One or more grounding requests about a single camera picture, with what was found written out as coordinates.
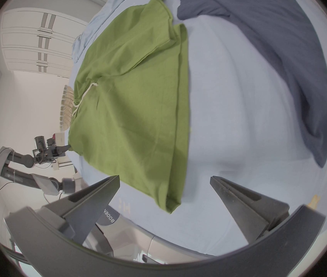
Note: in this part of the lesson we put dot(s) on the pale blue quilt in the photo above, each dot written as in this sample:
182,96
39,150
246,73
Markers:
94,30

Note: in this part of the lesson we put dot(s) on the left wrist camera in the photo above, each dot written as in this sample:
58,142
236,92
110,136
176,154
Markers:
39,142

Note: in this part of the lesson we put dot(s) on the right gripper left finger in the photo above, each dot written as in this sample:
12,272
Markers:
94,203

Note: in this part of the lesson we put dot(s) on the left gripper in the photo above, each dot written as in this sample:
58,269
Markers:
53,151

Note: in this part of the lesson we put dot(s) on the dark blue garment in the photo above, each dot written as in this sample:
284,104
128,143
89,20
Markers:
267,39

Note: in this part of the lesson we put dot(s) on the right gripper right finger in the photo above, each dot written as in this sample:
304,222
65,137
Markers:
247,206

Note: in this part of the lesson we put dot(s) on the round woven basket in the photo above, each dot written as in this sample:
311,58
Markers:
66,105

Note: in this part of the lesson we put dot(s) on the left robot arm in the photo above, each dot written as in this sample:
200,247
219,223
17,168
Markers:
24,159

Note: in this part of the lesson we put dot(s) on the green shorts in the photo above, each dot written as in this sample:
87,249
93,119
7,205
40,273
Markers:
128,97

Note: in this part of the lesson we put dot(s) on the bed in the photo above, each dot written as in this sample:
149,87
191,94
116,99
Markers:
238,125

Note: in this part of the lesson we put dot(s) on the white wardrobe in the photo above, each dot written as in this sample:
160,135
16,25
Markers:
22,39

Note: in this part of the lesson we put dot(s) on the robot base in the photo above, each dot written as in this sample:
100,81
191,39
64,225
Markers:
128,241

